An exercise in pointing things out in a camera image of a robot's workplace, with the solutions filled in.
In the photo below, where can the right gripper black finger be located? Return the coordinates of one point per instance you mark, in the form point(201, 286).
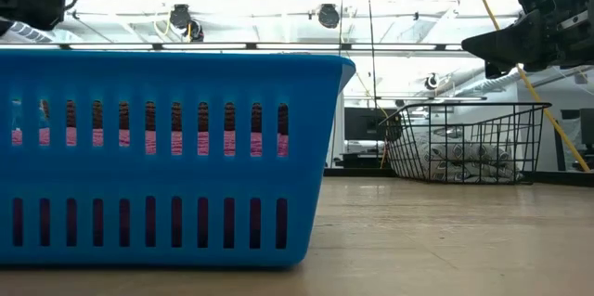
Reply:
point(506, 41)
point(496, 69)

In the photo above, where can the grey patterned soft pack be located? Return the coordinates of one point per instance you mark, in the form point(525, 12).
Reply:
point(464, 161)

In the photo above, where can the large blue plastic basket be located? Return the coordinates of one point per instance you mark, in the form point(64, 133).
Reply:
point(162, 78)

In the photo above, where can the black ceiling spotlight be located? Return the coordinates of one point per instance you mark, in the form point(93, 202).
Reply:
point(432, 81)
point(180, 16)
point(328, 16)

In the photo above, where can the black computer monitor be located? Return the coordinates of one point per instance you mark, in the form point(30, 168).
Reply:
point(366, 124)

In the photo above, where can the black metal table frame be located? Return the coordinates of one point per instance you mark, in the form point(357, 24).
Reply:
point(352, 172)

